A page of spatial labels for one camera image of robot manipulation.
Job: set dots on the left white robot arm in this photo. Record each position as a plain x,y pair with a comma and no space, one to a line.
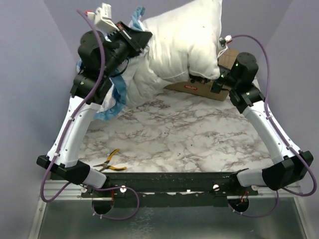
99,91

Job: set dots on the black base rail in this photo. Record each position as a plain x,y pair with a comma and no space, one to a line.
169,190

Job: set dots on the white pillowcase blue trim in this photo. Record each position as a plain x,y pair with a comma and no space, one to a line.
116,97

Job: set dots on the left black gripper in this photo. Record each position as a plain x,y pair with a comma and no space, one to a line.
136,39

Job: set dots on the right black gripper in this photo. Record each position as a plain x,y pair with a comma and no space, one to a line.
195,76

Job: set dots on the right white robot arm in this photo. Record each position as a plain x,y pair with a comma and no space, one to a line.
289,162

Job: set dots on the white pillow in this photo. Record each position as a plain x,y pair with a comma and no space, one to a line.
183,44

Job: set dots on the tan plastic toolbox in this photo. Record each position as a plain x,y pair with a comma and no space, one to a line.
204,90

